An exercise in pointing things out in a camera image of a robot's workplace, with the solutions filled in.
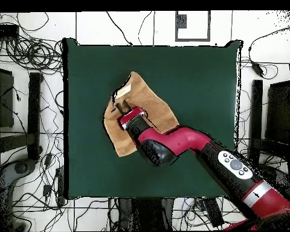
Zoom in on tan terry towel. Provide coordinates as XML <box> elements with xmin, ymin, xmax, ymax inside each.
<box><xmin>103</xmin><ymin>71</ymin><xmax>180</xmax><ymax>158</ymax></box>

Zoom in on flat black box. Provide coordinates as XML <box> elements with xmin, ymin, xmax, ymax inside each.
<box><xmin>0</xmin><ymin>24</ymin><xmax>20</xmax><ymax>37</ymax></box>

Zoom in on dark green table cloth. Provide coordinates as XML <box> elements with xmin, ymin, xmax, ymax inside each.
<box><xmin>62</xmin><ymin>37</ymin><xmax>243</xmax><ymax>200</ymax></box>

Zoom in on black stand base bar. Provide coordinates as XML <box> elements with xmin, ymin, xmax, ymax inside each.
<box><xmin>0</xmin><ymin>72</ymin><xmax>44</xmax><ymax>162</ymax></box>
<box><xmin>248</xmin><ymin>79</ymin><xmax>263</xmax><ymax>166</ymax></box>

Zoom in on black power strip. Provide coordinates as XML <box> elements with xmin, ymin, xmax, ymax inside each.
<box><xmin>55</xmin><ymin>166</ymin><xmax>66</xmax><ymax>207</ymax></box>

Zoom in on dark cabinet box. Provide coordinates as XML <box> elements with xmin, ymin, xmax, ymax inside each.
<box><xmin>265</xmin><ymin>80</ymin><xmax>290</xmax><ymax>146</ymax></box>
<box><xmin>0</xmin><ymin>66</ymin><xmax>15</xmax><ymax>128</ymax></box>

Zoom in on black rectangular box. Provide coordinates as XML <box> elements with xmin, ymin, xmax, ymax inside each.
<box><xmin>202</xmin><ymin>198</ymin><xmax>225</xmax><ymax>228</ymax></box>

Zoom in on grey office chair base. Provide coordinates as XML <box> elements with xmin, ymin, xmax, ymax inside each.
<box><xmin>258</xmin><ymin>164</ymin><xmax>290</xmax><ymax>193</ymax></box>
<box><xmin>0</xmin><ymin>158</ymin><xmax>37</xmax><ymax>231</ymax></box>

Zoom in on black power adapter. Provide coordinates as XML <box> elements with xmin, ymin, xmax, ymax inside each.
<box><xmin>250</xmin><ymin>60</ymin><xmax>265</xmax><ymax>77</ymax></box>

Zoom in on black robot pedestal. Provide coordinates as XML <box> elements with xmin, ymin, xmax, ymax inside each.
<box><xmin>117</xmin><ymin>198</ymin><xmax>175</xmax><ymax>231</ymax></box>

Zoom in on grey rectangular frame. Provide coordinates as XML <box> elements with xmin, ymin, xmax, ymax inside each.
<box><xmin>175</xmin><ymin>10</ymin><xmax>211</xmax><ymax>42</ymax></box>

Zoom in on coiled black cable bundle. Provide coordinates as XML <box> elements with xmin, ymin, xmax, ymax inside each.
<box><xmin>4</xmin><ymin>36</ymin><xmax>63</xmax><ymax>73</ymax></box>

